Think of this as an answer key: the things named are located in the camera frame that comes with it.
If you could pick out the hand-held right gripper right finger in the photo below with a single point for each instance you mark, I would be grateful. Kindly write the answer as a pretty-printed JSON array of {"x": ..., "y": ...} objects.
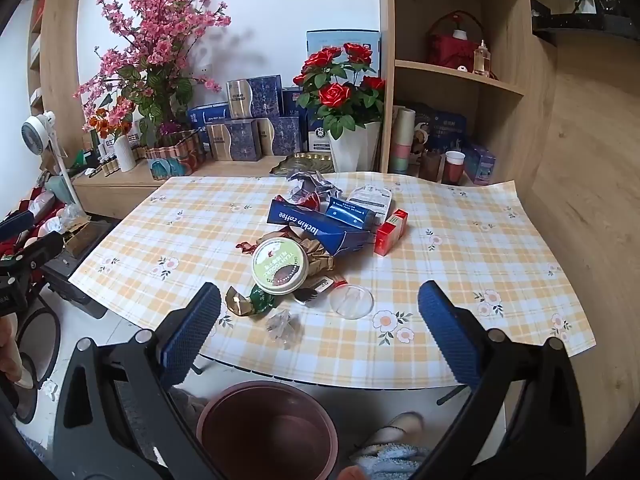
[{"x": 447, "y": 335}]

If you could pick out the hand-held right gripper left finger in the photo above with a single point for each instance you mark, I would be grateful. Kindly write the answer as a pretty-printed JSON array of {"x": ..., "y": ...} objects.
[{"x": 192, "y": 335}]

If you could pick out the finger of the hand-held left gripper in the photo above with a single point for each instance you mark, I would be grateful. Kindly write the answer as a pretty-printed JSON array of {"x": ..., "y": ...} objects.
[
  {"x": 17, "y": 224},
  {"x": 42, "y": 250}
]

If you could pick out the green gold candy wrapper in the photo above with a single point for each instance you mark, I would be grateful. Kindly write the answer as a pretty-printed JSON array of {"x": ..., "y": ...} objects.
[{"x": 260, "y": 300}]

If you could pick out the clear plastic wrapper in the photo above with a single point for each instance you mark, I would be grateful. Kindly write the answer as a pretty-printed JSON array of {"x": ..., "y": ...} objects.
[{"x": 282, "y": 327}]

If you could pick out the clear round plastic lid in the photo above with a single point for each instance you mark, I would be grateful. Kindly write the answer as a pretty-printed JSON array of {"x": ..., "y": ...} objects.
[{"x": 350, "y": 305}]

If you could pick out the green lid round cup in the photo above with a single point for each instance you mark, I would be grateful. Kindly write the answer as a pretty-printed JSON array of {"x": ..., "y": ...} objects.
[{"x": 280, "y": 265}]

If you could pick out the small red box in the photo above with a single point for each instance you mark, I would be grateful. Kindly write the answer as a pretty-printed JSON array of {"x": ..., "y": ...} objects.
[{"x": 390, "y": 235}]

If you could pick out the brown plastic bin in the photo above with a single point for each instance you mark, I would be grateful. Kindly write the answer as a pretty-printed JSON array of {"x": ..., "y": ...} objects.
[{"x": 270, "y": 435}]

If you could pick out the red tube packet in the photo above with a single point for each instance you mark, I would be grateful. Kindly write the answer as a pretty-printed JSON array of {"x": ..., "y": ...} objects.
[{"x": 325, "y": 284}]

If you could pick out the small blue printed box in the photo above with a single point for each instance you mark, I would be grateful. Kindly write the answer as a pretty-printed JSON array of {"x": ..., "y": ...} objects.
[{"x": 350, "y": 212}]

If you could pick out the white printed pouch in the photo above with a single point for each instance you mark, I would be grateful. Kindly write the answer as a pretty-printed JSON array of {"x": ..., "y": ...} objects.
[{"x": 372, "y": 195}]

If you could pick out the blue paper coffee bag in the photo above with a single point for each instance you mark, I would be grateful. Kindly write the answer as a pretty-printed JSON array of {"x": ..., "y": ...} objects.
[{"x": 305, "y": 220}]

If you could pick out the silver foil wrapper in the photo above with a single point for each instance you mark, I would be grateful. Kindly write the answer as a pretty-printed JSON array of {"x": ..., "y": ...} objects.
[{"x": 310, "y": 185}]

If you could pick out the person's left hand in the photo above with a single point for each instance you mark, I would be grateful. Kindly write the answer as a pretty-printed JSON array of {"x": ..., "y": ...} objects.
[{"x": 9, "y": 350}]

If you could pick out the red patterned cloth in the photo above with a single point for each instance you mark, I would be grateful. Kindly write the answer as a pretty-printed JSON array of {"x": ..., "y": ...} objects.
[{"x": 30, "y": 200}]

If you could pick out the black floor case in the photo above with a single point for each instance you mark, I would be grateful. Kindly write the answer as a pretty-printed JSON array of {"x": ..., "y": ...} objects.
[{"x": 75, "y": 285}]

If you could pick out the plaid floral tablecloth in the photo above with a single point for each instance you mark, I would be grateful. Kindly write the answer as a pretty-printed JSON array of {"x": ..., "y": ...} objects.
[{"x": 475, "y": 260}]

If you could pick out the wooden sideboard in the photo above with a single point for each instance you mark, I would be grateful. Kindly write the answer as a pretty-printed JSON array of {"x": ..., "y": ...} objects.
[{"x": 115, "y": 192}]

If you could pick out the small white fan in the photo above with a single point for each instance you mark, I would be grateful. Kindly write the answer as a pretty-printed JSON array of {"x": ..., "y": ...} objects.
[{"x": 37, "y": 130}]

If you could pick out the row of small bottles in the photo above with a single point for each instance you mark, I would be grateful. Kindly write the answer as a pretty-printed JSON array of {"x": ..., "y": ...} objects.
[{"x": 105, "y": 165}]

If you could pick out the beige slipper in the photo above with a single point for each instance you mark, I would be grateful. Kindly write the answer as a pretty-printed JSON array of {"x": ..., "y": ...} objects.
[{"x": 395, "y": 427}]

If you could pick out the white vase with orange flowers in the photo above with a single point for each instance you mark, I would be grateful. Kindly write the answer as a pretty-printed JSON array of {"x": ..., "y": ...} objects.
[{"x": 125, "y": 152}]

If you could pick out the person's right leg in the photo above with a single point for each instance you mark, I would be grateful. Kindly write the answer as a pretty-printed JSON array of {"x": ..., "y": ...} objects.
[{"x": 395, "y": 465}]

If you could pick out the patterned flower planter box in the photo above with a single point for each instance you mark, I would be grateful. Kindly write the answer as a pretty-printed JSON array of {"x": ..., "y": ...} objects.
[{"x": 170, "y": 160}]

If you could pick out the red paper cup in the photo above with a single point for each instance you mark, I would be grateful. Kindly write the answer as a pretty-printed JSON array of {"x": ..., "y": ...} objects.
[{"x": 453, "y": 170}]

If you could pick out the brown cup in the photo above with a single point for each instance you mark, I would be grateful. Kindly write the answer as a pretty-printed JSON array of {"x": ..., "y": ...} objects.
[{"x": 430, "y": 167}]

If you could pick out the small purple blue box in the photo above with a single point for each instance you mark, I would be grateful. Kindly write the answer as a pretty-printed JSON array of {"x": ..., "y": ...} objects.
[{"x": 480, "y": 165}]

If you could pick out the stack of pastel paper cups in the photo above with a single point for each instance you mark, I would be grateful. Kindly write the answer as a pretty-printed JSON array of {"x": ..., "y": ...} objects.
[{"x": 401, "y": 140}]

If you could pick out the gold scalloped tray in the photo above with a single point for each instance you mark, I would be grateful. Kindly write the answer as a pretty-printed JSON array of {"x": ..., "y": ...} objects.
[{"x": 305, "y": 162}]

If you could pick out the blue picture box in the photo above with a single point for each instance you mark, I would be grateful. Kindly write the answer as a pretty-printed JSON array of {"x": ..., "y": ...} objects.
[{"x": 445, "y": 127}]

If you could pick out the red rose plant white pot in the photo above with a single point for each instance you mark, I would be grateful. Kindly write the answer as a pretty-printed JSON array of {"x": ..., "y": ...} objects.
[{"x": 352, "y": 150}]

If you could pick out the flat blue box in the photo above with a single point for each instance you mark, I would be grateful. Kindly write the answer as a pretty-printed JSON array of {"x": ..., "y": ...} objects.
[{"x": 207, "y": 117}]

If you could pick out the pink blossom flower arrangement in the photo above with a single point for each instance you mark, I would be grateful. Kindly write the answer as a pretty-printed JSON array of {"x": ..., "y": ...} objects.
[{"x": 155, "y": 35}]

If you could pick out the blue white label box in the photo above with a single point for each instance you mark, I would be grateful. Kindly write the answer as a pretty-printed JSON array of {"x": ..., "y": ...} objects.
[{"x": 317, "y": 135}]

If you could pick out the dark blue box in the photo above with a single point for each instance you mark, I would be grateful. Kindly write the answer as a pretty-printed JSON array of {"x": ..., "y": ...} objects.
[{"x": 292, "y": 110}]

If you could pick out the wooden bookshelf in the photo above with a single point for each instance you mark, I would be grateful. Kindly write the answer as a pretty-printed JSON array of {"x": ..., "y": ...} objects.
[{"x": 450, "y": 67}]

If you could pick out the glass perfume bottle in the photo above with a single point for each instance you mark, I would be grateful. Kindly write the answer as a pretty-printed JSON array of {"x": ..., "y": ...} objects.
[{"x": 481, "y": 60}]

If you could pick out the large light blue box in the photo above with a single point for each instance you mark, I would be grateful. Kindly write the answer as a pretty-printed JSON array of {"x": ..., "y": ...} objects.
[{"x": 340, "y": 40}]

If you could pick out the black low cabinet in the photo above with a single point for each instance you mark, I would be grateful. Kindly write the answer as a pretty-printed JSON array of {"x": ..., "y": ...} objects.
[{"x": 590, "y": 22}]

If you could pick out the black folding table frame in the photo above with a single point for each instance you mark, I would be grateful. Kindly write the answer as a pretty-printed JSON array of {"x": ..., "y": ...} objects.
[{"x": 450, "y": 395}]

